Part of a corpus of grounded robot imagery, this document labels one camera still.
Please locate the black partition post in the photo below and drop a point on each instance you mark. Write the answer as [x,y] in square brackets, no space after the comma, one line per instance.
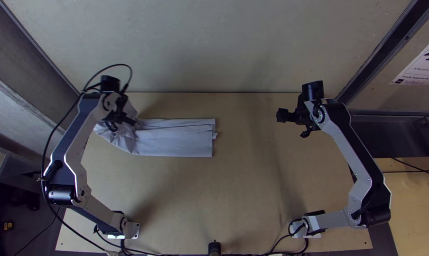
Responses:
[389,49]

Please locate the white wall poster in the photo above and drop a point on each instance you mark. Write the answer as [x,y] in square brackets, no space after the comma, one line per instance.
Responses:
[424,67]

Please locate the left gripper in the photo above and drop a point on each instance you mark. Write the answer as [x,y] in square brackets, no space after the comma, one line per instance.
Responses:
[123,114]

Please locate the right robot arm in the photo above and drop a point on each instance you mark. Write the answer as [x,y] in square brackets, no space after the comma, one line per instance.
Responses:
[342,142]

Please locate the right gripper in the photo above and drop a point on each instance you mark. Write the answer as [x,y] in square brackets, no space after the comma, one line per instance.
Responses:
[297,114]

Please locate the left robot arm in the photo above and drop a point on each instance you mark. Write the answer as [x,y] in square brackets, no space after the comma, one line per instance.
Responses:
[75,142]

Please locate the white t-shirt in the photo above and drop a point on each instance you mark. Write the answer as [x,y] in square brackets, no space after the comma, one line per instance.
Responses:
[171,138]

